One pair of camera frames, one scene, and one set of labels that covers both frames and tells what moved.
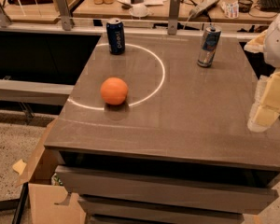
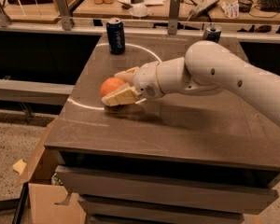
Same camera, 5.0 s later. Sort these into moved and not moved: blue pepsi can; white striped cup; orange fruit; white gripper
Moved: white gripper
Not moved: white striped cup; orange fruit; blue pepsi can
